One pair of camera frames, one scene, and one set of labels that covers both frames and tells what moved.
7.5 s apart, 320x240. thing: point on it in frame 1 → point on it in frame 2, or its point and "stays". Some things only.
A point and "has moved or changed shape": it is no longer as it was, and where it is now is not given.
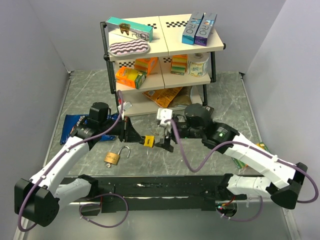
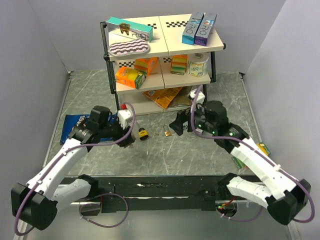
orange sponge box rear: (145, 64) stays
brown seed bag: (183, 97) stays
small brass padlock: (154, 132) has moved or changed shape
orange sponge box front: (130, 77) stays
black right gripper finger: (166, 146) → (176, 125)
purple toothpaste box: (205, 28) stays
